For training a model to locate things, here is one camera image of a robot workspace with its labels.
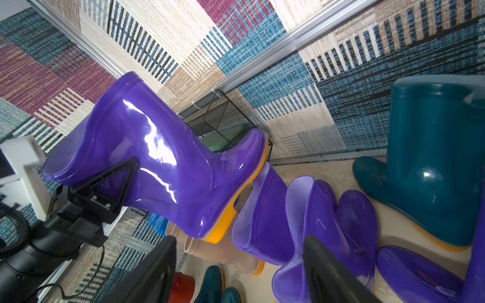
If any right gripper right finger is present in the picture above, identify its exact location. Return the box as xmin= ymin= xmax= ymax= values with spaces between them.
xmin=303 ymin=236 xmax=380 ymax=303

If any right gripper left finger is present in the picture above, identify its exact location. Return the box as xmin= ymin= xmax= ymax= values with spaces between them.
xmin=101 ymin=236 xmax=177 ymax=303

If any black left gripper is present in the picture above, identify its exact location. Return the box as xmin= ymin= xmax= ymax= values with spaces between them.
xmin=43 ymin=157 xmax=140 ymax=246

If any beige rain boot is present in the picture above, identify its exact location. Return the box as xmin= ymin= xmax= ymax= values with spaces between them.
xmin=184 ymin=232 xmax=265 ymax=275
xmin=165 ymin=221 xmax=187 ymax=244

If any purple rain boot front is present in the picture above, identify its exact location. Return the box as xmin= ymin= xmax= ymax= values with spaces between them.
xmin=42 ymin=72 xmax=269 ymax=244

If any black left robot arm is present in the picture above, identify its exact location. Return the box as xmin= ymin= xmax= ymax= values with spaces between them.
xmin=1 ymin=157 xmax=140 ymax=302

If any teal rain boot back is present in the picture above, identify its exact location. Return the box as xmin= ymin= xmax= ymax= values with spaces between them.
xmin=352 ymin=74 xmax=484 ymax=251

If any red pen holder cup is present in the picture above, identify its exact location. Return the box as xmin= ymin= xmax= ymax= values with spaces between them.
xmin=168 ymin=272 xmax=195 ymax=303

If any green tray on rack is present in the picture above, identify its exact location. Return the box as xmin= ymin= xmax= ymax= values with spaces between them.
xmin=201 ymin=125 xmax=250 ymax=152

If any black wire mesh shelf rack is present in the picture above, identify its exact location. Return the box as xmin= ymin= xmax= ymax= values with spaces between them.
xmin=183 ymin=89 xmax=271 ymax=140

